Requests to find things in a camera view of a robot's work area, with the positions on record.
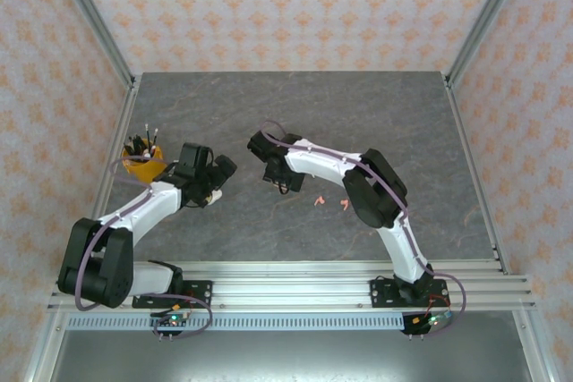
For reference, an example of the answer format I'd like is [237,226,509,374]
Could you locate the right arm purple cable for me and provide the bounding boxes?
[259,120,469,338]

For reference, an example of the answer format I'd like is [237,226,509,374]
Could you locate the yellow pen cup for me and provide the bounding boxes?
[121,142,169,186]

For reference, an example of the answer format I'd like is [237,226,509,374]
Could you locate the aluminium frame leg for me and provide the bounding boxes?
[24,312,68,382]
[512,310,554,382]

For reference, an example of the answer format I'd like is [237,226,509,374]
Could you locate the aluminium base rail beam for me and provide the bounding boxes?
[47,259,537,314]

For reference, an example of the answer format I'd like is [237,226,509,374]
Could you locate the grey metal panel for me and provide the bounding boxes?
[44,327,534,382]

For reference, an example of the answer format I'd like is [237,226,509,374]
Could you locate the grey slotted cable duct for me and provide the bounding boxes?
[65,313,406,332]

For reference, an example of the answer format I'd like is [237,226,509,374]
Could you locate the aluminium frame post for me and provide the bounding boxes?
[445,0,534,88]
[47,0,138,90]

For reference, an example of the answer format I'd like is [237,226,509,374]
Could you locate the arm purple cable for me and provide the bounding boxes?
[259,120,469,338]
[73,156,214,341]

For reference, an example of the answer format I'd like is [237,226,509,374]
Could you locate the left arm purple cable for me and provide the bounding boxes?
[73,156,214,341]

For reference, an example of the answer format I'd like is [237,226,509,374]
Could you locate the aluminium table side rail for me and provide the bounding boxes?
[442,72,511,276]
[87,75,142,222]

